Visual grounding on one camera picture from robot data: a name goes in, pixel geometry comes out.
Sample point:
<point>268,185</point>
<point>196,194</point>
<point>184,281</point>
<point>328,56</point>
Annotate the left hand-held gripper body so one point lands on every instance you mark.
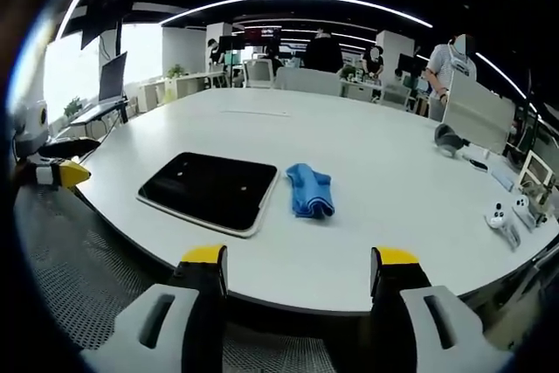
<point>29,128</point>

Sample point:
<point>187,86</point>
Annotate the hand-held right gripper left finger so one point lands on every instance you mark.
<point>174,312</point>

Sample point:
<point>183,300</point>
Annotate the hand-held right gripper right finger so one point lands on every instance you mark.
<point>428,316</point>

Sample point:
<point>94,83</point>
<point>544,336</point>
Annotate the blue cleaning cloth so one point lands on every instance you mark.
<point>311,191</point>

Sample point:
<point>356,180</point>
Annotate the green potted plant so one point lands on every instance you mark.
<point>176,71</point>
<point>72,106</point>

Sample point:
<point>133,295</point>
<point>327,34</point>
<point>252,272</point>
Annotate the black monitor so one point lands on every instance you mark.
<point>112,77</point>

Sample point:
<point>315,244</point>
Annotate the white low cabinet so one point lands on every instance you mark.
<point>174,88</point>

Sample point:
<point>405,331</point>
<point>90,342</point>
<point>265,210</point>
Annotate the white game controller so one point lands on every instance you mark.
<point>502,218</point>
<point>526,209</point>

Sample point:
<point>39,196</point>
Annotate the small black device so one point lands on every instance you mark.
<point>478,165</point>

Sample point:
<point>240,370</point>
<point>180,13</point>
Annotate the grey headset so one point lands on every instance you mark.
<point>448,138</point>

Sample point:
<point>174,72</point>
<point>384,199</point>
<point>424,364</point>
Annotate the white office chair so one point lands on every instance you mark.
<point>396,95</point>
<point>258,72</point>

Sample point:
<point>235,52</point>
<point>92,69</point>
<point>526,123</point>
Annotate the grey monitor back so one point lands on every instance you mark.
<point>479,117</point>

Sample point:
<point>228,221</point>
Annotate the grey desk partition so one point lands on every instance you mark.
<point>308,80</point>

